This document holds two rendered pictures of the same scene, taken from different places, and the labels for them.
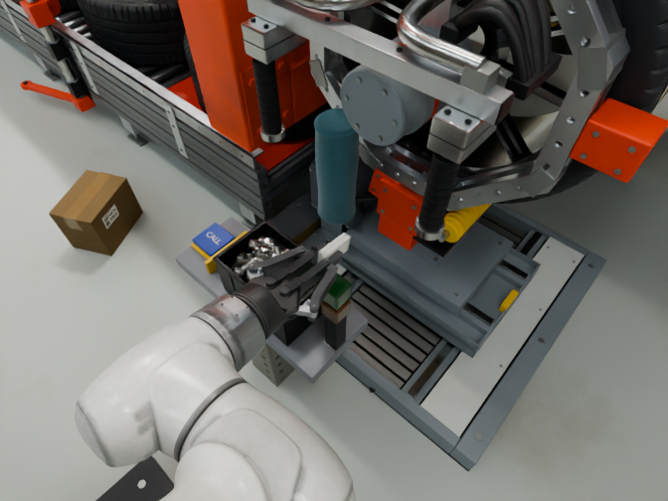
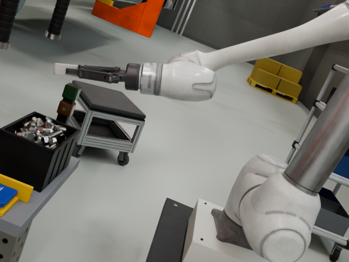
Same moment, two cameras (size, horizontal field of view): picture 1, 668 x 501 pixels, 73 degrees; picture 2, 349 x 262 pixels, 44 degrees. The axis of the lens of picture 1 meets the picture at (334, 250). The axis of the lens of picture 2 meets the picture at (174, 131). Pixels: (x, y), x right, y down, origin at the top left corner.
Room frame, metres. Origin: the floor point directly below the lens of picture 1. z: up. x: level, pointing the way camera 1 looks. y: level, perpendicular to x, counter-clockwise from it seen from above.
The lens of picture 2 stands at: (0.99, 1.07, 0.98)
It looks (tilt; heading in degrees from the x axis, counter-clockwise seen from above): 16 degrees down; 227
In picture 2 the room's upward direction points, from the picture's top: 22 degrees clockwise
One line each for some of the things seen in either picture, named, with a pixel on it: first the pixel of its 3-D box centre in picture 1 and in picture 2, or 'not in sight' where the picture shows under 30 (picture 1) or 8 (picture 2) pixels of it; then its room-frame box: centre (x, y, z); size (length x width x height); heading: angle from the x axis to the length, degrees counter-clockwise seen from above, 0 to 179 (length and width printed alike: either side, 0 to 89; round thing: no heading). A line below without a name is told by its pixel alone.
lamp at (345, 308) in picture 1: (335, 306); (66, 107); (0.41, 0.00, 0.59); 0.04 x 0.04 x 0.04; 48
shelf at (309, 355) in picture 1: (267, 290); (23, 179); (0.54, 0.15, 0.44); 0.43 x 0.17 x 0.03; 48
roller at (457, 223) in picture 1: (475, 202); not in sight; (0.73, -0.33, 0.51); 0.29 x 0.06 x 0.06; 138
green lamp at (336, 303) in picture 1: (335, 290); (71, 91); (0.41, 0.00, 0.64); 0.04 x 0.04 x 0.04; 48
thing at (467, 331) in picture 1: (435, 262); not in sight; (0.83, -0.32, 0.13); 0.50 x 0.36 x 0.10; 48
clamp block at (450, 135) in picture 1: (465, 122); not in sight; (0.47, -0.16, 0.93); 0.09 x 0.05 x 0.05; 138
